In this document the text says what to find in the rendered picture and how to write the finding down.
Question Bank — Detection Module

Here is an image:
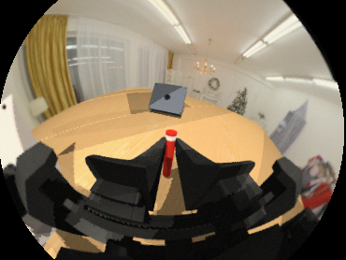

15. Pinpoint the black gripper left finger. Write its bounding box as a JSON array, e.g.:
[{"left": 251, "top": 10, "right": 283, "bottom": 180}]
[{"left": 85, "top": 137, "right": 166, "bottom": 212}]

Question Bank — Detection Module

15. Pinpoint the red peg with white band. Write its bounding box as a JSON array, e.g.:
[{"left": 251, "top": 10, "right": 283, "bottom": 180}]
[{"left": 162, "top": 130, "right": 178, "bottom": 178}]

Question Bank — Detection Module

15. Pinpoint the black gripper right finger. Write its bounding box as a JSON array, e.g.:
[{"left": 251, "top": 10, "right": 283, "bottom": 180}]
[{"left": 176, "top": 137, "right": 256, "bottom": 211}]

